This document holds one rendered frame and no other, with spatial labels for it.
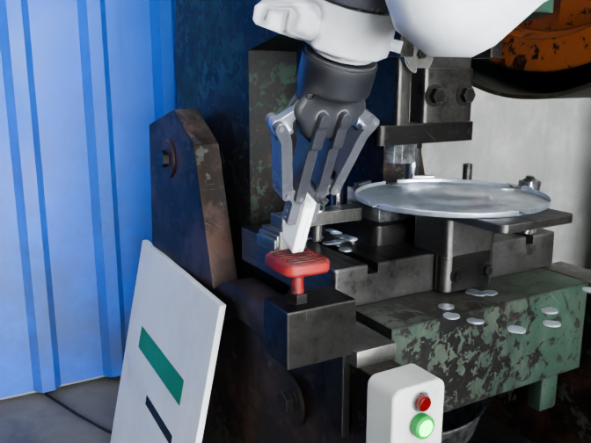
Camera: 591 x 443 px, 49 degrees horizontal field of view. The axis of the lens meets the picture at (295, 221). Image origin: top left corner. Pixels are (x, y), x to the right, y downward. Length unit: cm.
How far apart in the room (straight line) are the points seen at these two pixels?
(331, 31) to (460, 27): 15
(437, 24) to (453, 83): 53
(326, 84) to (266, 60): 54
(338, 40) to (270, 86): 57
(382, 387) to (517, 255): 45
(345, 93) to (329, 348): 31
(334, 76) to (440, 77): 40
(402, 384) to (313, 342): 11
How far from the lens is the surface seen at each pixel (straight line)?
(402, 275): 96
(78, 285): 211
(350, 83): 62
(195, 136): 123
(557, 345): 111
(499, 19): 50
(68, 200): 204
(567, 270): 119
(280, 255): 75
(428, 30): 50
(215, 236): 119
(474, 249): 101
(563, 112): 327
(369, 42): 61
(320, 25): 61
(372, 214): 105
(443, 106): 101
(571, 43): 130
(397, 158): 109
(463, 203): 96
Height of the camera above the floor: 97
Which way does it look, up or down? 13 degrees down
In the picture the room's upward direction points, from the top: straight up
